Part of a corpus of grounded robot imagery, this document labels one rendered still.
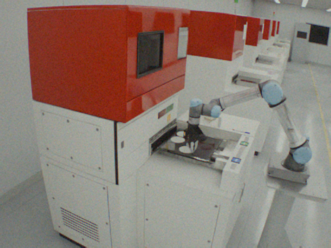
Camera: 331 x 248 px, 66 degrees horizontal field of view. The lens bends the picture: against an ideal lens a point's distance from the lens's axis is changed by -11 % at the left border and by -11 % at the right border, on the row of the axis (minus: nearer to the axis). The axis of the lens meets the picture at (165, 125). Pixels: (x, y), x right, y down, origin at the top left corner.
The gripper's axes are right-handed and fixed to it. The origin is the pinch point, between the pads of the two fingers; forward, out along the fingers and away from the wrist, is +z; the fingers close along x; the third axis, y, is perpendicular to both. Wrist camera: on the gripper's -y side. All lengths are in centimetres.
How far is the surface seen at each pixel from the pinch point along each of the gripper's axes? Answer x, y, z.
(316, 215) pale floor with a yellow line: -139, -51, 92
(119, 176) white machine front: 53, 2, 3
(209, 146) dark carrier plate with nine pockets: -17.7, 2.9, 1.7
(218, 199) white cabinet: 8.5, -36.0, 12.8
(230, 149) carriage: -30.7, -5.6, 3.6
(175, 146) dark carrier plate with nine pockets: 4.2, 14.0, 1.7
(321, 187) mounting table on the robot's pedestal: -56, -71, 10
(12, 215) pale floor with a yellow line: 120, 106, 92
